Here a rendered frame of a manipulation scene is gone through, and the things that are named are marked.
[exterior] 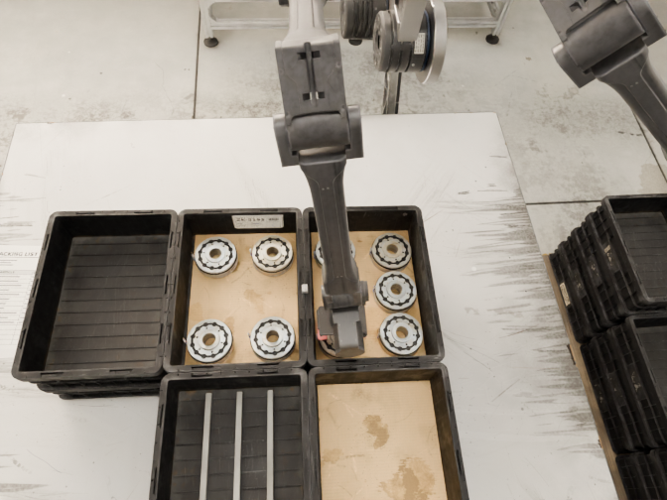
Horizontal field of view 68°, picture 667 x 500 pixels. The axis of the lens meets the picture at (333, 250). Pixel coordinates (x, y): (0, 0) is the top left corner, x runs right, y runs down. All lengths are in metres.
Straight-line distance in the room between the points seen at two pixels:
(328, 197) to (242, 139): 1.00
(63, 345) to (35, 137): 0.79
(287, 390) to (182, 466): 0.26
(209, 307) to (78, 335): 0.30
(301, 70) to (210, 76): 2.32
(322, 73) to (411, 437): 0.82
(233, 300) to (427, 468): 0.58
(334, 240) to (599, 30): 0.43
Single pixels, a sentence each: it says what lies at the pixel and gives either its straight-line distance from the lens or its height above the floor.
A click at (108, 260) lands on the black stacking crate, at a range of 1.36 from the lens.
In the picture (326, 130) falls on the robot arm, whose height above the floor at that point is 1.50.
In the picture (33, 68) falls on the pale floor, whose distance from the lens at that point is 3.23.
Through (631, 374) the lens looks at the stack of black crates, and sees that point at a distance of 1.95.
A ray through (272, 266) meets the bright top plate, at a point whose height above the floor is 0.86.
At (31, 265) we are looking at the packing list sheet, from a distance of 1.59.
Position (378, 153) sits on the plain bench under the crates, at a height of 0.70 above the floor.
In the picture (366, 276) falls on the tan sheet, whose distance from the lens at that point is 1.26.
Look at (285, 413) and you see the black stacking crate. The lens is 1.15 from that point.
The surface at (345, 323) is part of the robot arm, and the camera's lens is 0.93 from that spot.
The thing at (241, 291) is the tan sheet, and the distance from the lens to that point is 1.24.
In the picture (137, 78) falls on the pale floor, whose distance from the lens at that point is 2.98.
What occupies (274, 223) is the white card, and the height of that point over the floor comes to 0.88.
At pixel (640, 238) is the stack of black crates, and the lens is 2.08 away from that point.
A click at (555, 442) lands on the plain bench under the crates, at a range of 1.41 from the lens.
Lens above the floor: 1.96
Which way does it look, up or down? 62 degrees down
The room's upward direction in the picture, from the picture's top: 7 degrees clockwise
